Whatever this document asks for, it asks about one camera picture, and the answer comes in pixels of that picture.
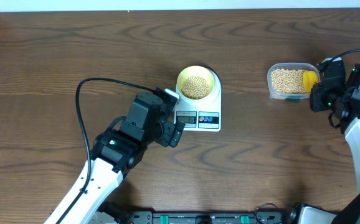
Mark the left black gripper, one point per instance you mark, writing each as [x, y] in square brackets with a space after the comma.
[170, 133]

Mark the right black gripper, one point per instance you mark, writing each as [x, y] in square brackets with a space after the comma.
[316, 104]

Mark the yellow plastic measuring scoop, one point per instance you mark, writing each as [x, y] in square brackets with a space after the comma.
[309, 79]

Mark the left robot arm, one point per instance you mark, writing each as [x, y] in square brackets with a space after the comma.
[116, 151]

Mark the white digital kitchen scale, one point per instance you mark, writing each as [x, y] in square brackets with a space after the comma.
[201, 115]

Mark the soybeans in yellow bowl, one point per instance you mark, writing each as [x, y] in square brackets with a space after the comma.
[195, 88]

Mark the pale yellow plastic bowl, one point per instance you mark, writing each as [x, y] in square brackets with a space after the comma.
[198, 71]

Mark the clear plastic container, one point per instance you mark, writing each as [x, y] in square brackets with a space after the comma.
[289, 66]

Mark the pile of soybeans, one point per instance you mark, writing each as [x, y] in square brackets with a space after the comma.
[288, 81]

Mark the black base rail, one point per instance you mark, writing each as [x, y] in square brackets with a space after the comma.
[265, 214]

